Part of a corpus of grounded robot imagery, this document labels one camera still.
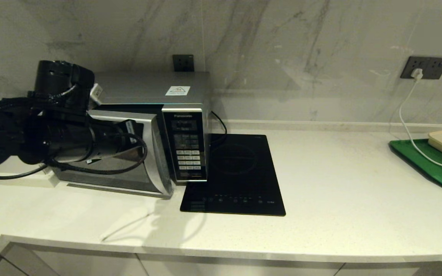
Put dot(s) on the grey glossy cabinet front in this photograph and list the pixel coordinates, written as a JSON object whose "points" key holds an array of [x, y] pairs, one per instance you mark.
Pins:
{"points": [[244, 268], [390, 270], [90, 264]]}

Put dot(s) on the small dark wall socket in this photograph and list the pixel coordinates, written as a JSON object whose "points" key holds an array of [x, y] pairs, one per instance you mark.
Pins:
{"points": [[183, 63]]}

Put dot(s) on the silver Panasonic microwave oven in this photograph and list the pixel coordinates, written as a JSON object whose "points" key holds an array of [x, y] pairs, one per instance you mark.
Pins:
{"points": [[148, 86]]}

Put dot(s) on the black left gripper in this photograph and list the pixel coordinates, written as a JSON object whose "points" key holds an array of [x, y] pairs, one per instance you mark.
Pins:
{"points": [[109, 140]]}

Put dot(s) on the white sticker with triangle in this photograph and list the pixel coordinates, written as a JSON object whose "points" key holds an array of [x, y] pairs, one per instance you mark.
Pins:
{"points": [[177, 91]]}

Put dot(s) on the microwave door with dark window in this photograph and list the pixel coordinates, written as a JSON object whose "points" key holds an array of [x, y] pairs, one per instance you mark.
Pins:
{"points": [[152, 168]]}

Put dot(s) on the wide dark wall socket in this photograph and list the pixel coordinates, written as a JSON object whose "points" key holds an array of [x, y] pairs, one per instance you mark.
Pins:
{"points": [[435, 68]]}

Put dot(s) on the white power plug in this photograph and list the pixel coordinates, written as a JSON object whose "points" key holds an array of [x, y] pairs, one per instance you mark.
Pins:
{"points": [[417, 73]]}

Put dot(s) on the black induction cooktop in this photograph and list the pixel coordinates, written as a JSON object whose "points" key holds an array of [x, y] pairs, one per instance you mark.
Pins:
{"points": [[244, 161]]}

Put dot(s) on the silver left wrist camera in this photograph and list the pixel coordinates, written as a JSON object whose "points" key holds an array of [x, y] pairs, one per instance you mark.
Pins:
{"points": [[95, 93]]}

